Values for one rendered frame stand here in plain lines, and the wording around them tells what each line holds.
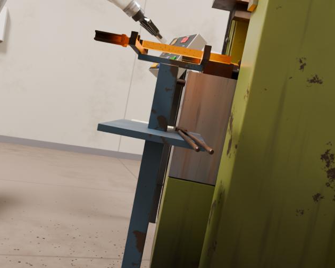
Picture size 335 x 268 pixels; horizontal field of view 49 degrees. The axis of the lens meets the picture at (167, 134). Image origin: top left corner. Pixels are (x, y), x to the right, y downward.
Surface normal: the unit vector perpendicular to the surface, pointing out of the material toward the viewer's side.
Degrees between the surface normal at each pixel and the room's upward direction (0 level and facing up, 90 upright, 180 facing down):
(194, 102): 90
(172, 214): 90
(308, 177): 90
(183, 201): 90
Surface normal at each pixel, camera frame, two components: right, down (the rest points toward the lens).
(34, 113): 0.32, 0.14
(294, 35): -0.01, 0.08
